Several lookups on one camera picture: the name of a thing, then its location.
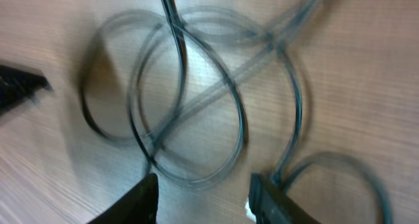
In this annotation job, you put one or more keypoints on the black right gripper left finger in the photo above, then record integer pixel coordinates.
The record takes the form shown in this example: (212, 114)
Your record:
(138, 205)

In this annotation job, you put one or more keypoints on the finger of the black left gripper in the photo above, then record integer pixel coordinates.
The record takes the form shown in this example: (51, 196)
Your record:
(18, 86)

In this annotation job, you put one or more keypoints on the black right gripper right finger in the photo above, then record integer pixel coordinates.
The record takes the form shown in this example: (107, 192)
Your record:
(270, 205)

